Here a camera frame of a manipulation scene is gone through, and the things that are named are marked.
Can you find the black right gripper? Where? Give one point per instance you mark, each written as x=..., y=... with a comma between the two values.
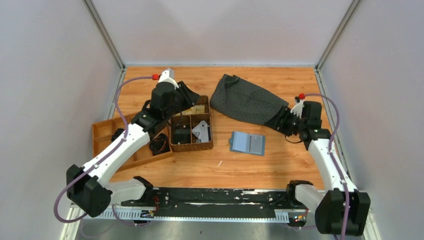
x=275, y=123

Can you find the woven wicker basket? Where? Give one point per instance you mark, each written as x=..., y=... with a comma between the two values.
x=180, y=121

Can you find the wooden compartment tray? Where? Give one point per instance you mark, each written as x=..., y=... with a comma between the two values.
x=133, y=152

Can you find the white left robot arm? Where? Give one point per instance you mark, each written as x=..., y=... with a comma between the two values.
x=89, y=187

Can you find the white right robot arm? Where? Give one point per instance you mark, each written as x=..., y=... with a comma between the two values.
x=342, y=210

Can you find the black rolled tie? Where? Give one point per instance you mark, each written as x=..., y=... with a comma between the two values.
x=116, y=134

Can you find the dark grey dotted cloth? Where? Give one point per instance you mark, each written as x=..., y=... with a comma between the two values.
x=244, y=101

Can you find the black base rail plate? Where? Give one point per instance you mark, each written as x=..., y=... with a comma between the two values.
x=218, y=203

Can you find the teal leather card holder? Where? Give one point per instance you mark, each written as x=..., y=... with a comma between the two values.
x=239, y=142

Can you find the black rolled belt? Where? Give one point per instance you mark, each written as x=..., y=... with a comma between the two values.
x=159, y=145

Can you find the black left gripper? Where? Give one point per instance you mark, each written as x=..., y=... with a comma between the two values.
x=189, y=98

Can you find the grey card in holder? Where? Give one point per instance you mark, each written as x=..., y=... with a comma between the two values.
x=257, y=144

